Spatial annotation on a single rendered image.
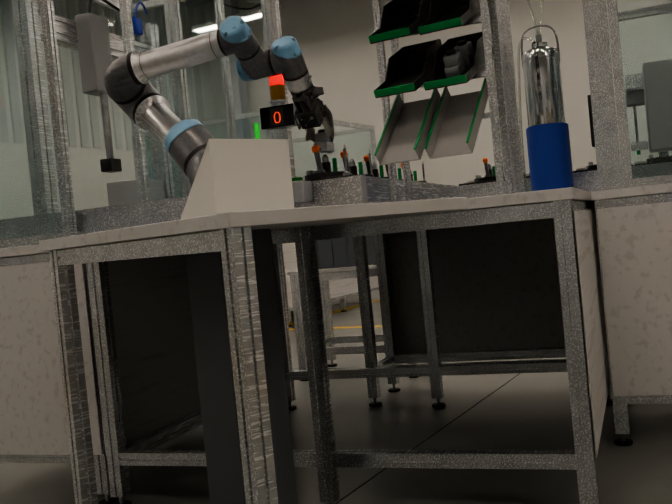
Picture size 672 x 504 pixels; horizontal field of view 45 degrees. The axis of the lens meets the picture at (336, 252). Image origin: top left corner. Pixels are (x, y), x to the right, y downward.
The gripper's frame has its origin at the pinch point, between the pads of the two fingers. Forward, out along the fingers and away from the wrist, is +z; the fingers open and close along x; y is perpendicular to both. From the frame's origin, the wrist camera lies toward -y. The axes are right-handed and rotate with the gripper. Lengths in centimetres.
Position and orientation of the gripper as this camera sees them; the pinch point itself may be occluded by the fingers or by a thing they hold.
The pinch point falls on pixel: (323, 137)
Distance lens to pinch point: 258.6
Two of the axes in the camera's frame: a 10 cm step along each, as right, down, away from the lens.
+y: -2.0, 6.9, -7.0
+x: 9.3, -0.9, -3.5
